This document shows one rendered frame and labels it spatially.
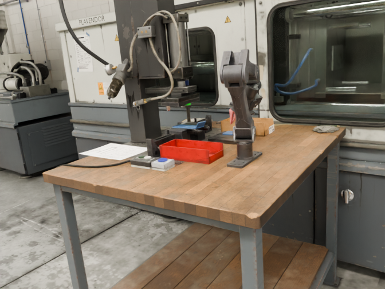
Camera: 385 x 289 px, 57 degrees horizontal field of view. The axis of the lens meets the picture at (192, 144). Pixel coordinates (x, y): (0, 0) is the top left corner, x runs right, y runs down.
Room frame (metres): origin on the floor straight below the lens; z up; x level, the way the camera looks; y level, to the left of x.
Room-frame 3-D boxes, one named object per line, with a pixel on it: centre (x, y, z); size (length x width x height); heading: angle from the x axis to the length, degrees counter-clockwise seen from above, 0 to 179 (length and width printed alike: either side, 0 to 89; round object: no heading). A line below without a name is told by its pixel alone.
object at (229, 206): (1.61, -0.08, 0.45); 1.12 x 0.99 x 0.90; 145
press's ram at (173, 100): (1.76, 0.10, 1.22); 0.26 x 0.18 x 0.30; 55
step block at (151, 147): (1.53, 0.17, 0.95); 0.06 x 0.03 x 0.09; 145
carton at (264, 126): (1.86, -0.30, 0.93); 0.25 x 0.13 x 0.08; 55
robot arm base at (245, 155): (1.37, -0.21, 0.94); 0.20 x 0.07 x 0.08; 145
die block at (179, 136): (1.73, 0.03, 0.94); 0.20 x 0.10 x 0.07; 145
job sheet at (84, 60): (3.19, 0.88, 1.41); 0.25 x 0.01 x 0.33; 52
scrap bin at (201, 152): (1.47, 0.01, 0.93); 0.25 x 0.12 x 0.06; 55
